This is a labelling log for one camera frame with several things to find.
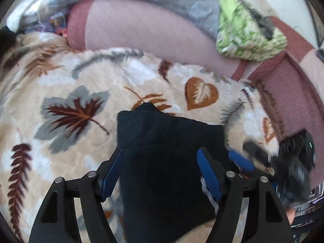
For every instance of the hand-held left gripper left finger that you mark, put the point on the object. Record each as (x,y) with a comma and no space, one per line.
(111,174)

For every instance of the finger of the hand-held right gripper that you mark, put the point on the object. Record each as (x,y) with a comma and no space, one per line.
(255,150)
(240,160)

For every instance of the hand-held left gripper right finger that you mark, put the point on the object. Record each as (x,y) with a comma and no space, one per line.
(208,174)

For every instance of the black pants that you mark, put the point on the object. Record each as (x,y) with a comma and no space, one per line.
(167,172)

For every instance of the person's right hand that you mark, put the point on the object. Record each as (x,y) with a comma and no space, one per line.
(290,215)

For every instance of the pink red quilt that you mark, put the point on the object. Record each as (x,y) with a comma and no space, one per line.
(291,91)

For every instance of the leaf print blanket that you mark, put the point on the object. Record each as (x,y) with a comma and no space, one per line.
(76,101)

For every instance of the green patterned cloth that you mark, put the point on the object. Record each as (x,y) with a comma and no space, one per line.
(243,35)

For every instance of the dark grey cloth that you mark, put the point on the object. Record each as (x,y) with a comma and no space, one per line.
(263,22)

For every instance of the pink bolster cushion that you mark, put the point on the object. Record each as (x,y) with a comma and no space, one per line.
(151,33)

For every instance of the small colourful packet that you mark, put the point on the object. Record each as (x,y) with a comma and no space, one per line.
(57,21)

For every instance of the cream white cloth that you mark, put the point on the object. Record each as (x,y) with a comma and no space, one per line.
(27,7)

